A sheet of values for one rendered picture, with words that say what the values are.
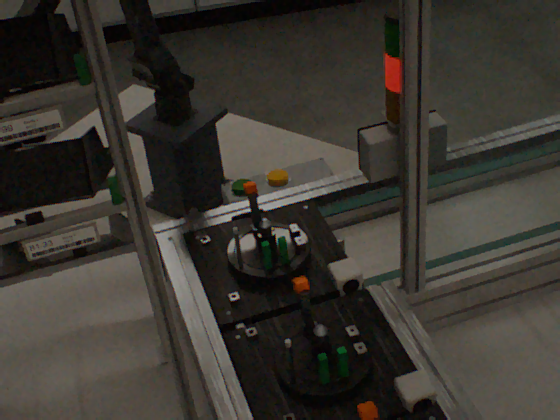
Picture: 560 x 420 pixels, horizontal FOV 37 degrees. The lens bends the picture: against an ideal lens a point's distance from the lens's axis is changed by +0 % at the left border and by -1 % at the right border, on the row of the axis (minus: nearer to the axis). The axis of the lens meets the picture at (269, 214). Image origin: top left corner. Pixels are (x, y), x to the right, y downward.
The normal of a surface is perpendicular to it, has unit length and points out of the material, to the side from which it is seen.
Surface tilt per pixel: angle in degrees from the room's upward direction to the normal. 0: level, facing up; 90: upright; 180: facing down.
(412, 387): 0
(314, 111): 0
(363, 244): 0
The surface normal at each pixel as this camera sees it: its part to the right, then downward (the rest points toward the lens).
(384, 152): 0.30, 0.57
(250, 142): -0.10, -0.78
